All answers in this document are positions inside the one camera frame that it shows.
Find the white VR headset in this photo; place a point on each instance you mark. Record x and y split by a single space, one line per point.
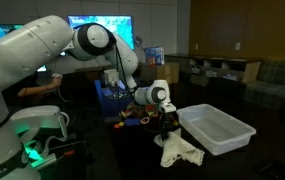
38 116

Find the red plush toy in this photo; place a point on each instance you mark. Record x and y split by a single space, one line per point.
151 109

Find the orange disc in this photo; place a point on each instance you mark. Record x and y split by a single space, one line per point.
116 126

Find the orange tipped tool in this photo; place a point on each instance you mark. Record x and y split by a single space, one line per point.
67 154

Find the white terry towel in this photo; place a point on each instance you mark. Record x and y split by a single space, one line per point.
178 150

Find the white wall outlet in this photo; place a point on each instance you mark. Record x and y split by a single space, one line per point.
238 46

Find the small open laptop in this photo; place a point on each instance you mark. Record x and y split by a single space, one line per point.
118 93

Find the blue plush toy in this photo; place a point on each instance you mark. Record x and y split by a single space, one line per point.
132 121

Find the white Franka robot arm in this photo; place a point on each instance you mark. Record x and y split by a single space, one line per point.
22 56

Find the brown plush toy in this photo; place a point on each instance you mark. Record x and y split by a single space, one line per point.
133 109

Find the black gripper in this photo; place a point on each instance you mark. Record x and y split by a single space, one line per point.
164 122

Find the person hand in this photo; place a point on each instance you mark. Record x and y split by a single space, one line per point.
56 82

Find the person forearm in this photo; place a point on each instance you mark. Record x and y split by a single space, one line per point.
33 90

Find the blue white carton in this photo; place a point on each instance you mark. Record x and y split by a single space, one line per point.
154 56

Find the blue cart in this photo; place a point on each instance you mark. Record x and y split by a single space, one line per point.
113 103

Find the wooden shelf cabinet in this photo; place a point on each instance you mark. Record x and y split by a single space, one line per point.
215 68

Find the clear plastic storage container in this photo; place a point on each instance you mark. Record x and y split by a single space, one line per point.
215 128

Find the green plaid sofa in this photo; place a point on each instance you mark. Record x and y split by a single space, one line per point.
275 86

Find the white handheld VR controller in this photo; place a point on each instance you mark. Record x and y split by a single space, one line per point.
57 76

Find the cardboard box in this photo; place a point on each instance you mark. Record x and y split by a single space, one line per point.
163 72

